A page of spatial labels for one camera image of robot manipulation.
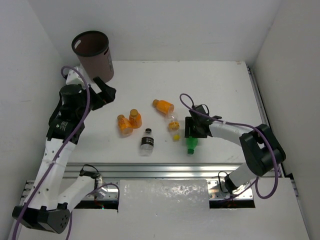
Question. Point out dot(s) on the orange bottle left outer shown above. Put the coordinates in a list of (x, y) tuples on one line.
[(124, 125)]

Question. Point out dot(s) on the orange bottle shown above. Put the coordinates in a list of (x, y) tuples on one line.
[(135, 118), (124, 125), (163, 106)]

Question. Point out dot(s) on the orange bottle far centre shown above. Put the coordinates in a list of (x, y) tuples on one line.
[(163, 106)]

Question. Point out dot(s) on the clear bottle black label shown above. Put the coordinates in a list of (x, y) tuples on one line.
[(147, 143)]

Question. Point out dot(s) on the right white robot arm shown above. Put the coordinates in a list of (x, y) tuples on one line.
[(261, 149)]

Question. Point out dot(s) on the aluminium front rail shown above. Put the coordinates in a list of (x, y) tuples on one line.
[(163, 171)]

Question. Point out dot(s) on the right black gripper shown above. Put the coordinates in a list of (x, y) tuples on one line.
[(189, 130)]

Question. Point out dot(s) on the brown plastic waste bin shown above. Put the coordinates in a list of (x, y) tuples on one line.
[(93, 51)]

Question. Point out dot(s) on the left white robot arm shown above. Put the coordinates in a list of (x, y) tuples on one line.
[(45, 208)]

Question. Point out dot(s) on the orange bottle left inner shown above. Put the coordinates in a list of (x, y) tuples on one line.
[(135, 118)]

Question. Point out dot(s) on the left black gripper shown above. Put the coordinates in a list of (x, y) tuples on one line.
[(105, 92)]

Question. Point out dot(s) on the green plastic bottle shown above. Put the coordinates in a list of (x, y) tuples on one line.
[(191, 143)]

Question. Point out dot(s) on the clear bottle yellow cap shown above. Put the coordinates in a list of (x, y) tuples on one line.
[(173, 126)]

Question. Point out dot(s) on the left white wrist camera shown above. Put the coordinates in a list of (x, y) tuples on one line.
[(73, 78)]

